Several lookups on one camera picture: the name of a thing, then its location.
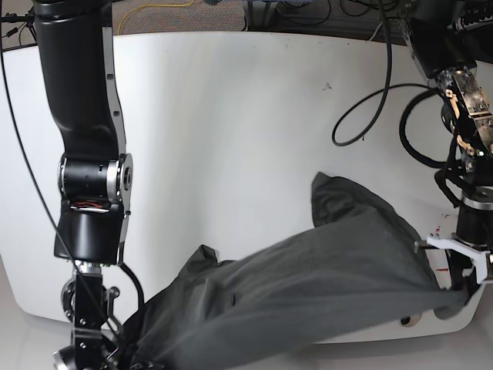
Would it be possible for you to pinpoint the right table cable grommet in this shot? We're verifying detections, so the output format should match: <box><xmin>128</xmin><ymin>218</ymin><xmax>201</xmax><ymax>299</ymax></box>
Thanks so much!
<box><xmin>399</xmin><ymin>314</ymin><xmax>422</xmax><ymax>328</ymax></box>

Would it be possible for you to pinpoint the dark grey T-shirt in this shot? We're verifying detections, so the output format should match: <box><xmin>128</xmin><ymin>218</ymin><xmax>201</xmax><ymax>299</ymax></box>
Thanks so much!
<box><xmin>123</xmin><ymin>173</ymin><xmax>478</xmax><ymax>369</ymax></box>

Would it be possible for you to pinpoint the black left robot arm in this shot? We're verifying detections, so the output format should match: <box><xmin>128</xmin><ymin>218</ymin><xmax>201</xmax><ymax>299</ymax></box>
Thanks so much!
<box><xmin>398</xmin><ymin>1</ymin><xmax>492</xmax><ymax>294</ymax></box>

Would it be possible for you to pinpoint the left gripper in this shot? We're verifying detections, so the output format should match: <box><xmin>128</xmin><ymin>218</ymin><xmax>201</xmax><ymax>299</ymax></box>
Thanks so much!
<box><xmin>415</xmin><ymin>200</ymin><xmax>492</xmax><ymax>293</ymax></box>

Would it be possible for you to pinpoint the white cable on floor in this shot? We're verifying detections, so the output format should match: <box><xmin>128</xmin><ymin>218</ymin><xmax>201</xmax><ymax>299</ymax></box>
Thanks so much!
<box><xmin>367</xmin><ymin>21</ymin><xmax>386</xmax><ymax>42</ymax></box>

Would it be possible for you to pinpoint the yellow cable on floor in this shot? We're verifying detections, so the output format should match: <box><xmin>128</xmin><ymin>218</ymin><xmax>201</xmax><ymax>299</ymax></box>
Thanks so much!
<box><xmin>117</xmin><ymin>0</ymin><xmax>193</xmax><ymax>36</ymax></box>

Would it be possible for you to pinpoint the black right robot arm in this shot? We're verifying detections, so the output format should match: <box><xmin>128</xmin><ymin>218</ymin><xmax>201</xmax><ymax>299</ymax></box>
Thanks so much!
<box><xmin>33</xmin><ymin>1</ymin><xmax>134</xmax><ymax>369</ymax></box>

